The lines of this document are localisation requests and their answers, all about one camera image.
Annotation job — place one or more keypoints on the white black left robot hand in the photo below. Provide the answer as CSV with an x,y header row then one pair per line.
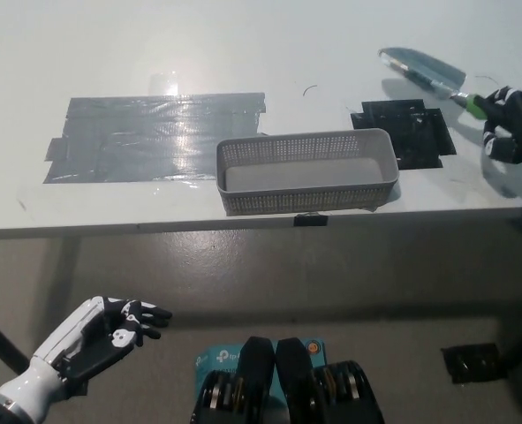
x,y
53,353

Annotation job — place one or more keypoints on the black tape patch on desk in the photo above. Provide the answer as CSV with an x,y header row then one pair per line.
x,y
402,128

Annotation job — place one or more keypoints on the black robot body blocks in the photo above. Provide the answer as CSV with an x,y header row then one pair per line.
x,y
289,380

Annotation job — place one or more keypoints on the teal tp-link box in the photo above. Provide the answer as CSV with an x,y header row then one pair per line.
x,y
221,358

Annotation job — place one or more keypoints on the small black tape piece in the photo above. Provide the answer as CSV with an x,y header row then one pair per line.
x,y
311,220

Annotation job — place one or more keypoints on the grey perforated plastic basket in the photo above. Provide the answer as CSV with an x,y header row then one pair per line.
x,y
287,201

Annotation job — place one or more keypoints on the grey duct tape patch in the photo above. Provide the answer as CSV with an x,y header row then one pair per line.
x,y
132,139

